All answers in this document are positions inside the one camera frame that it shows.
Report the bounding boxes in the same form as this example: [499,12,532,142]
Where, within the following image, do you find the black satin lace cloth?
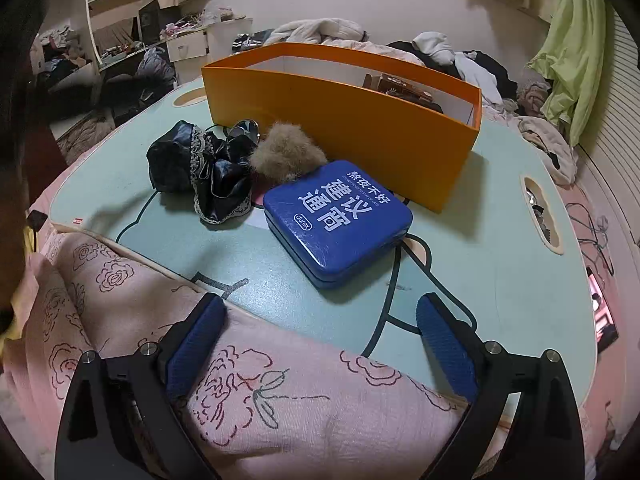
[146,121,253,226]

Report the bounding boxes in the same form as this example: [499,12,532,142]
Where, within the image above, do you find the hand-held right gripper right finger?
[415,292,587,480]

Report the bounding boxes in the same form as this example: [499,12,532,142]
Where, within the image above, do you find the smartphone with lit screen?
[585,267,621,353]

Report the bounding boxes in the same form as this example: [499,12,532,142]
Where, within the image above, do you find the brown fleece garment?
[517,82,551,116]

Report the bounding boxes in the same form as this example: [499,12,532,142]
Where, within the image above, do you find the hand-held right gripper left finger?
[54,291,228,480]

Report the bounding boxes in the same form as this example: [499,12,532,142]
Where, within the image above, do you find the dark sunglasses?
[225,119,261,143]

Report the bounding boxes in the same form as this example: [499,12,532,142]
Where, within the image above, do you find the white hoodie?
[412,31,501,106]

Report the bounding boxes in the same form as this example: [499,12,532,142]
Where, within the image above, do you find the orange cardboard box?
[201,42,483,213]

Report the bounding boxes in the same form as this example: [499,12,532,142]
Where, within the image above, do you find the pink bedsheet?
[560,180,626,461]

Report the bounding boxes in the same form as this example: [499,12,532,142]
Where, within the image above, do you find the pink floral blanket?
[0,232,501,480]

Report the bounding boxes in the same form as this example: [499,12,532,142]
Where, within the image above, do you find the small white drawer unit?
[166,30,208,63]

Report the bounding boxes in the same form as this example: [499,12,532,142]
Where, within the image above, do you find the beige garment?
[515,115,578,171]

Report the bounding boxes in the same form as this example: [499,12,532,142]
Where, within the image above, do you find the brown card box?
[363,72,436,106]

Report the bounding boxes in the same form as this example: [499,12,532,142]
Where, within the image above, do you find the white bookshelf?
[82,0,161,68]

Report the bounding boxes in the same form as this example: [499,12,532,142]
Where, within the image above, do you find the blue square tin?
[262,160,414,289]

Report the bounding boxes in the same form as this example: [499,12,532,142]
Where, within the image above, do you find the black cable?
[565,202,616,276]

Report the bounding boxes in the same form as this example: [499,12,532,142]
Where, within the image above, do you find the silver metal item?
[525,185,556,241]

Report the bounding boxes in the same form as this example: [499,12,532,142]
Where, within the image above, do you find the black garment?
[390,40,516,101]

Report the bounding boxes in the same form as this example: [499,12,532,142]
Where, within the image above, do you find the brown fur pompom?
[248,121,328,183]

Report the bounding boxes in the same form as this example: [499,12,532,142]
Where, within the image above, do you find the green hanging cloth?
[525,0,608,148]

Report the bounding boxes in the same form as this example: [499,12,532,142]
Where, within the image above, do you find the grey plastic bag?
[137,47,176,83]

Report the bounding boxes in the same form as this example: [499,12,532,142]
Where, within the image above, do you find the white slatted panel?
[575,5,640,261]

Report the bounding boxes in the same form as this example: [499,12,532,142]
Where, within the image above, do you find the black monitor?
[137,2,161,43]

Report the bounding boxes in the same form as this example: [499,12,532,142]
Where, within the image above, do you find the mint green desktop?
[48,80,601,411]

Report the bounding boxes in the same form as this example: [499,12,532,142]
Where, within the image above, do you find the white fleece garment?
[262,18,371,48]

